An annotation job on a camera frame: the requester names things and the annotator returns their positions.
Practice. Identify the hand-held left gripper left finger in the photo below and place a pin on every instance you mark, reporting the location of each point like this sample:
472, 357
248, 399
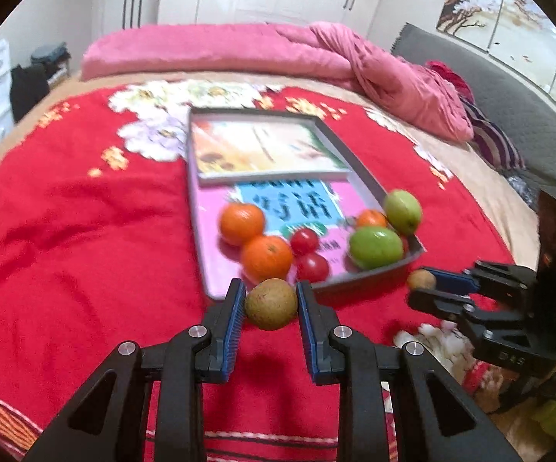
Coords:
232, 332

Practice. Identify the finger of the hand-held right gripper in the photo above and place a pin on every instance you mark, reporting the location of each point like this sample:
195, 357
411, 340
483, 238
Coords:
451, 280
432, 301

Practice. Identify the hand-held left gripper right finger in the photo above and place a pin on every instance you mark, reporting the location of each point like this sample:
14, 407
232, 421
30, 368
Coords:
306, 332

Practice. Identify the brown longan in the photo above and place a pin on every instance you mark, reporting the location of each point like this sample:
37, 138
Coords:
270, 304
420, 279

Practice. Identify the red cherry tomato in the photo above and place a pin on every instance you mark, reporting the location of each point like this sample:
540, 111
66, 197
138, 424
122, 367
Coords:
405, 245
312, 268
304, 240

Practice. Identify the grey cardboard tray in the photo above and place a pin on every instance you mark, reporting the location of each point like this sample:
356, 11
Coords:
355, 280

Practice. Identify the green jujube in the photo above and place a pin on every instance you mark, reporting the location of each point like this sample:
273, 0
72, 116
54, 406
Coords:
376, 248
403, 211

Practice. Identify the orange tangerine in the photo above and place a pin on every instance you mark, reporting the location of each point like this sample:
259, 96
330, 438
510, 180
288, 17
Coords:
241, 224
371, 218
267, 257

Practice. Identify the silver foil wrapper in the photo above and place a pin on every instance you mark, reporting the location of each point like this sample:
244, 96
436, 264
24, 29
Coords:
523, 190

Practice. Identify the pink workbook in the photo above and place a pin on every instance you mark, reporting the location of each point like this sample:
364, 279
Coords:
210, 211

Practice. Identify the striped pillow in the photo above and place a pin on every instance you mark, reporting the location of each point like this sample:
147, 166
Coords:
494, 142

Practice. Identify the red floral blanket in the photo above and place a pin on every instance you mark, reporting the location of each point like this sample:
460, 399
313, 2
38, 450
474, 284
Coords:
90, 250

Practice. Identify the yellow floral book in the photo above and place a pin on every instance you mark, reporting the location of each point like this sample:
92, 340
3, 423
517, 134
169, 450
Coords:
258, 147

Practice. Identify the grey padded headboard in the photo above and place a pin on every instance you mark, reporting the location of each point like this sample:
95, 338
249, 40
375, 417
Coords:
499, 96

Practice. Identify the dark red cloth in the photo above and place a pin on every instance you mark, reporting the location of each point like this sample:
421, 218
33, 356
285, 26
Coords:
446, 74

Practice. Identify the pink quilt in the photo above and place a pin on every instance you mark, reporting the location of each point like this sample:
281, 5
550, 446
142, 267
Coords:
210, 50

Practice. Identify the black bag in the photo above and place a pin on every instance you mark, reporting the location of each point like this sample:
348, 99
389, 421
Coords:
27, 91

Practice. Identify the grey folded clothes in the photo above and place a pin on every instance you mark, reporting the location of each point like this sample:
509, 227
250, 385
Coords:
49, 55

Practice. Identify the tree wall painting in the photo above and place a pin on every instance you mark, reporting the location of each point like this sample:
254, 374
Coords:
499, 5

